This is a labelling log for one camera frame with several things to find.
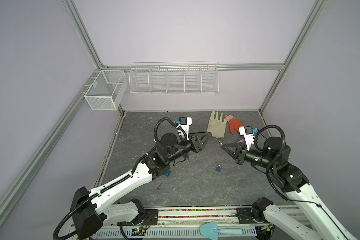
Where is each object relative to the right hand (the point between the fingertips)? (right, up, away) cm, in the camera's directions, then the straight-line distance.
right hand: (222, 147), depth 62 cm
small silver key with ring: (-30, -26, +22) cm, 45 cm away
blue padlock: (-26, -19, +25) cm, 41 cm away
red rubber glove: (+21, +11, +51) cm, 56 cm away
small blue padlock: (+5, -17, +29) cm, 34 cm away
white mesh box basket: (-69, +33, +40) cm, 86 cm away
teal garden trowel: (-4, -40, +8) cm, 41 cm away
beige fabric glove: (+8, +8, +49) cm, 51 cm away
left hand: (-5, +4, 0) cm, 7 cm away
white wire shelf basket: (-23, +41, +38) cm, 61 cm away
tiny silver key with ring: (-1, +2, 0) cm, 2 cm away
